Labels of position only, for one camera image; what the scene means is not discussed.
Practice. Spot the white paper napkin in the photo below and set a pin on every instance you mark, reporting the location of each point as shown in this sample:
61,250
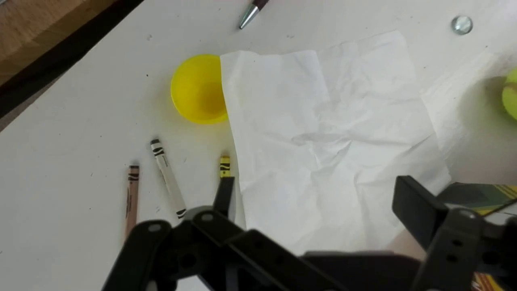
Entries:
323,141

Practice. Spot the pen with silver tip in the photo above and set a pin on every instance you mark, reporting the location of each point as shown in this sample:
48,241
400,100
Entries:
252,12

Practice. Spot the clear glass bead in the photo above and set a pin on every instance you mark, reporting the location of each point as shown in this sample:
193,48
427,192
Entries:
461,24

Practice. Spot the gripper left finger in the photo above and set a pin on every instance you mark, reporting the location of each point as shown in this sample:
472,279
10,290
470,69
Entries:
210,242

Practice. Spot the tan crayon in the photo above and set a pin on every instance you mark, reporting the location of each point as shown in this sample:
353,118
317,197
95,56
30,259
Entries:
131,198

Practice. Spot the green tennis ball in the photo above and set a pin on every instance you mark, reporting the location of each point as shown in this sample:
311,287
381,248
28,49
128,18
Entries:
510,95

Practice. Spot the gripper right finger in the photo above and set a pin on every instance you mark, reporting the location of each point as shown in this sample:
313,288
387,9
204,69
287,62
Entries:
444,230

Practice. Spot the white crayon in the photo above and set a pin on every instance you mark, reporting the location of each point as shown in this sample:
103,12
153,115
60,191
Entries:
167,180

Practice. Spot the yellow plastic bowl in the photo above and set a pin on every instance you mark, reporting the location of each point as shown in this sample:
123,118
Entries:
197,89

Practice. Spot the yellow crayon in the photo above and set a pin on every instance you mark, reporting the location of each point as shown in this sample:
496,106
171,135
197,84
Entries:
225,166

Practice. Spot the crayon box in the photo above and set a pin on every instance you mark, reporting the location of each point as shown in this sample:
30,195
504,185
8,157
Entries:
480,198

